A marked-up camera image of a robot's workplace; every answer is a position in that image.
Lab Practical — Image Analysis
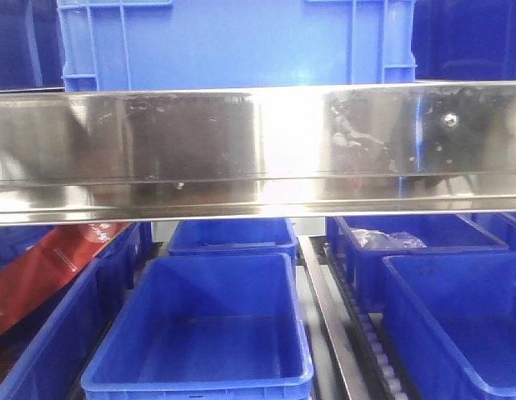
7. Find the right steel shelf rack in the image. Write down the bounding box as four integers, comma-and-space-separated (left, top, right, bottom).
0, 81, 516, 225

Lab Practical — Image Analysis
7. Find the blue crate upper shelf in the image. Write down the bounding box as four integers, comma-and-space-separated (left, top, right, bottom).
57, 1, 417, 92

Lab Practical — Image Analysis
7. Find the blue bin centre back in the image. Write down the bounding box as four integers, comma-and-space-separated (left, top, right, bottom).
167, 217, 298, 266

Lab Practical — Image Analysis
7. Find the clear plastic bag in bin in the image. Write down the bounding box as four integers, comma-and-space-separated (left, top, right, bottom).
352, 228, 427, 250

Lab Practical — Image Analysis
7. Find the blue bin right back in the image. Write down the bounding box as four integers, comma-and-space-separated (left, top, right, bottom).
325, 214, 508, 313

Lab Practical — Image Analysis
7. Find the blue bin centre front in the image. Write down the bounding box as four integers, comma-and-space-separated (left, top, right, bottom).
81, 253, 313, 399

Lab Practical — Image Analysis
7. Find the blue bin right front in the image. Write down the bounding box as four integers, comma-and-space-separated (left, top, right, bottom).
383, 252, 516, 399

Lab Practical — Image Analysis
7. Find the red foil bag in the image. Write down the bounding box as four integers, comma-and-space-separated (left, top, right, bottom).
0, 222, 130, 336

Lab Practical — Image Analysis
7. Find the dark blue crate upper right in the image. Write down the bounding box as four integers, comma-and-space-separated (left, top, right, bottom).
412, 1, 516, 81

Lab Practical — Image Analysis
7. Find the dark blue crate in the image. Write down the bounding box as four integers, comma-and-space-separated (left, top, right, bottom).
412, 1, 516, 81
0, 1, 63, 91

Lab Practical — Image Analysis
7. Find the blue bin with red bag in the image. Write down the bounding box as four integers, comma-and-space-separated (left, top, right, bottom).
0, 222, 153, 399

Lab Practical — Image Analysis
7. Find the dark blue crate upper left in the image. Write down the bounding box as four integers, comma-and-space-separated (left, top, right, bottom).
0, 1, 63, 91

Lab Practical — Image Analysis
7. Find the roller track rail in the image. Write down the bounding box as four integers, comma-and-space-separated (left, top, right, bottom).
297, 236, 420, 399

